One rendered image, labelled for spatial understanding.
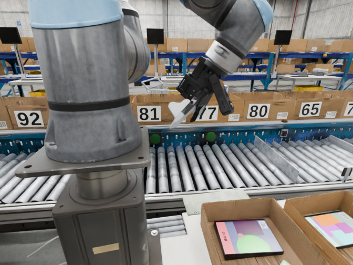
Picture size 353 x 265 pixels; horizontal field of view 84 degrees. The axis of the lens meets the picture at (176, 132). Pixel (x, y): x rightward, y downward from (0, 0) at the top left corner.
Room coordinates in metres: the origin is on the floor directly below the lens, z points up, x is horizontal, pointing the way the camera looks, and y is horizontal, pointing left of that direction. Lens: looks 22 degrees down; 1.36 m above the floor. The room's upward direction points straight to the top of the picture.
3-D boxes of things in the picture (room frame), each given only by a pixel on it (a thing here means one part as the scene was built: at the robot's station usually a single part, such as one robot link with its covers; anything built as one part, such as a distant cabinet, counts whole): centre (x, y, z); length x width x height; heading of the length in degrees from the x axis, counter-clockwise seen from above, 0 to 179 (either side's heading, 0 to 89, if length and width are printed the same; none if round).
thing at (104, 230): (0.39, 0.17, 0.91); 0.26 x 0.26 x 0.33; 10
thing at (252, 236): (0.49, -0.24, 0.78); 0.19 x 0.14 x 0.02; 93
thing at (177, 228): (0.54, 0.11, 0.74); 0.28 x 0.02 x 0.02; 100
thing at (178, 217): (0.59, 0.12, 0.74); 0.28 x 0.02 x 0.02; 100
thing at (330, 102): (1.58, -1.05, 0.96); 0.39 x 0.29 x 0.17; 96
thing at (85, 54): (0.41, 0.17, 1.37); 0.17 x 0.15 x 0.18; 175
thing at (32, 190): (0.94, 0.73, 0.72); 0.52 x 0.05 x 0.05; 6
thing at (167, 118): (1.46, 0.12, 0.97); 0.39 x 0.29 x 0.17; 96
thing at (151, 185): (1.00, 0.15, 0.72); 0.52 x 0.05 x 0.05; 6
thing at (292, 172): (1.08, -0.59, 0.76); 0.46 x 0.01 x 0.09; 6
